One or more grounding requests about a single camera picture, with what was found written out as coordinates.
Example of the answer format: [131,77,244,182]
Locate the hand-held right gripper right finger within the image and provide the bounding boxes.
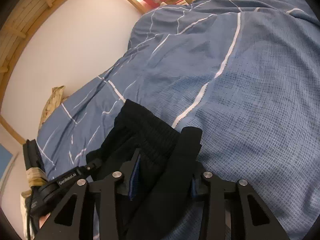
[191,171,291,240]

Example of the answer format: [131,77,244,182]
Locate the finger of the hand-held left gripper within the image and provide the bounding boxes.
[84,158,103,174]

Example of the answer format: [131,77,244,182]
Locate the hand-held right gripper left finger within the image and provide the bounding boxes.
[34,149,142,240]

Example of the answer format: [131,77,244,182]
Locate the black pants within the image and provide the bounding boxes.
[86,99,203,240]

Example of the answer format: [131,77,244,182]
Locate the cream folded cloth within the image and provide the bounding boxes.
[26,168,47,187]

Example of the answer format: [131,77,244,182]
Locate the blue window blind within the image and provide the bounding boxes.
[0,143,14,180]

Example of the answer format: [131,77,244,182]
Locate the beige patterned pillow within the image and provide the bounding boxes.
[38,86,66,130]

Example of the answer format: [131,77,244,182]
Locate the blue checked duvet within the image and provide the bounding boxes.
[36,0,320,240]

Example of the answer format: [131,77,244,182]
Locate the wooden bunk bed frame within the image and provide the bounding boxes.
[0,0,227,145]

